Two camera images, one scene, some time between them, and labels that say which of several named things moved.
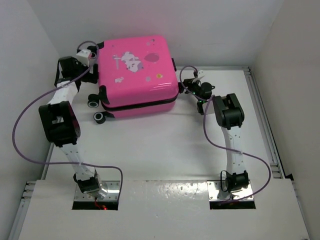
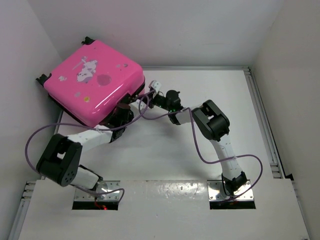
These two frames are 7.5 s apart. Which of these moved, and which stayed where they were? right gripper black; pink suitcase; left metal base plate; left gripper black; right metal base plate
Moved: pink suitcase; right gripper black; left gripper black
Stayed: right metal base plate; left metal base plate
